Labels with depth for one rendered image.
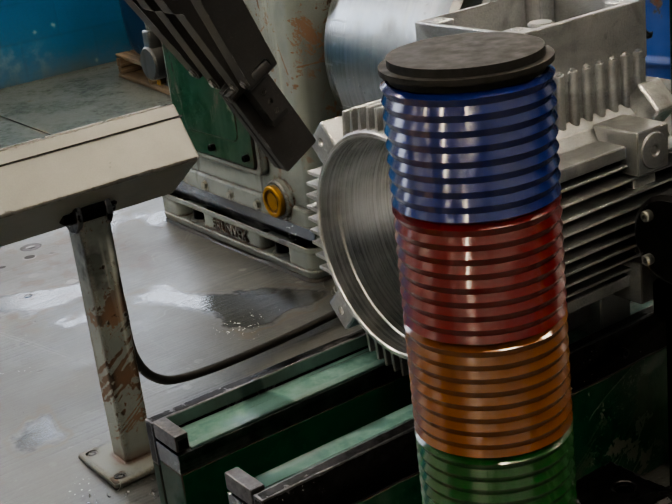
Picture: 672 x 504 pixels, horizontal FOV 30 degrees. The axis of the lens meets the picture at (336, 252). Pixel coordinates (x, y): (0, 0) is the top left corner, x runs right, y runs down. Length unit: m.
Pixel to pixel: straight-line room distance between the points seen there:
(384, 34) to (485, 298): 0.76
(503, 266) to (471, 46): 0.08
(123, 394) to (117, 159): 0.20
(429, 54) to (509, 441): 0.14
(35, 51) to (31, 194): 5.76
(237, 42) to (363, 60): 0.46
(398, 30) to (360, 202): 0.30
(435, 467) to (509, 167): 0.12
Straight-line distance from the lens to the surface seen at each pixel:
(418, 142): 0.42
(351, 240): 0.90
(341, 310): 0.90
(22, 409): 1.19
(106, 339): 1.00
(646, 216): 0.81
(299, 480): 0.75
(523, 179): 0.42
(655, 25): 3.08
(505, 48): 0.43
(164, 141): 0.97
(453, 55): 0.43
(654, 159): 0.84
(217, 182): 1.48
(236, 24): 0.75
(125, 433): 1.04
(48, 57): 6.71
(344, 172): 0.87
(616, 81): 0.87
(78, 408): 1.17
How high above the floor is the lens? 1.31
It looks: 21 degrees down
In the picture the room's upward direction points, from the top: 7 degrees counter-clockwise
